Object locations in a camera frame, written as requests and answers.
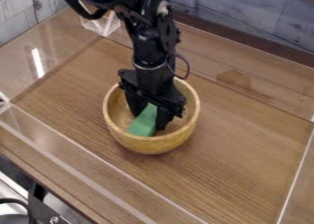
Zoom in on clear acrylic enclosure wall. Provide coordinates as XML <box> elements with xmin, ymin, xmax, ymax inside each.
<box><xmin>0</xmin><ymin>10</ymin><xmax>314</xmax><ymax>224</ymax></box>

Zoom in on round wooden bowl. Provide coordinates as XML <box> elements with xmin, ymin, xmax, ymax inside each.
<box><xmin>101</xmin><ymin>79</ymin><xmax>202</xmax><ymax>154</ymax></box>

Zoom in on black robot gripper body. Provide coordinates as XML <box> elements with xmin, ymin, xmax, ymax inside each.
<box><xmin>118</xmin><ymin>63</ymin><xmax>187</xmax><ymax>118</ymax></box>

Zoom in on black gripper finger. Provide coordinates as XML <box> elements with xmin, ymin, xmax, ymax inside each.
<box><xmin>156</xmin><ymin>106</ymin><xmax>174</xmax><ymax>130</ymax></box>
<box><xmin>126</xmin><ymin>91</ymin><xmax>147</xmax><ymax>117</ymax></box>

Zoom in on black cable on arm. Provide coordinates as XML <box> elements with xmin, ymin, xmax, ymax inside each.
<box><xmin>166</xmin><ymin>51</ymin><xmax>191</xmax><ymax>81</ymax></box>

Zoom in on black metal table leg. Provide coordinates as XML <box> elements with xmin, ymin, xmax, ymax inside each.
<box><xmin>28</xmin><ymin>184</ymin><xmax>71</xmax><ymax>224</ymax></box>

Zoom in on green rectangular stick block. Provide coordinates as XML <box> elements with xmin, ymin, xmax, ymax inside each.
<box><xmin>127</xmin><ymin>104</ymin><xmax>158</xmax><ymax>137</ymax></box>

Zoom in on black cable lower left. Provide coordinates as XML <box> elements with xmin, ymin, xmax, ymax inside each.
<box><xmin>0</xmin><ymin>197</ymin><xmax>35</xmax><ymax>224</ymax></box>

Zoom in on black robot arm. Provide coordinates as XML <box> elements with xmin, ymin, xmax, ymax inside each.
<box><xmin>65</xmin><ymin>0</ymin><xmax>187</xmax><ymax>130</ymax></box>

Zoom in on clear acrylic corner bracket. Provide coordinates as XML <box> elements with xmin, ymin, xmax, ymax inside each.
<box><xmin>80</xmin><ymin>11</ymin><xmax>122</xmax><ymax>37</ymax></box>

